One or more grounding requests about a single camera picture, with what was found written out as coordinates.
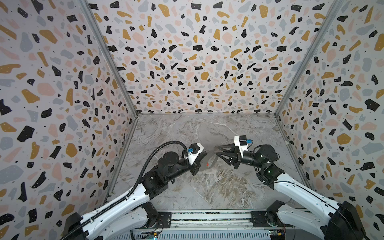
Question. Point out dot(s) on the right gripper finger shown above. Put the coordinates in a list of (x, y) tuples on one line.
[(226, 157), (226, 148)]

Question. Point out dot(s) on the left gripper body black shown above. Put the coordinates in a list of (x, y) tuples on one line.
[(194, 167)]

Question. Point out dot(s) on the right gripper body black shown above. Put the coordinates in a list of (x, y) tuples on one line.
[(235, 157)]

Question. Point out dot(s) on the metal keyring plate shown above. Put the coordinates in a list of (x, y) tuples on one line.
[(211, 158)]

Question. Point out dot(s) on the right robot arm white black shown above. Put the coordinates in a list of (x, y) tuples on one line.
[(322, 217)]

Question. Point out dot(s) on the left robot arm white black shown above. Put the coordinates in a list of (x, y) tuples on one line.
[(133, 209)]

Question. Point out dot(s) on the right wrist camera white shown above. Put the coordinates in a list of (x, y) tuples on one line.
[(242, 142)]

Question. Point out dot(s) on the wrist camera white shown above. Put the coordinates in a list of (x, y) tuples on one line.
[(193, 152), (242, 142)]

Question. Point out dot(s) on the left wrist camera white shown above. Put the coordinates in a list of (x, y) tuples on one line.
[(193, 152)]

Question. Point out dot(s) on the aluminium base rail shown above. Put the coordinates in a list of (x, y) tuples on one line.
[(216, 220)]

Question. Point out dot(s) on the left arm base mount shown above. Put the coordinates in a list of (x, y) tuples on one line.
[(146, 216)]

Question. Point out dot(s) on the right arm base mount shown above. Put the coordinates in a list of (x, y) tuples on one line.
[(268, 218)]

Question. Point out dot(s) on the perforated cable tray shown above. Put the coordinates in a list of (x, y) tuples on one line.
[(216, 235)]

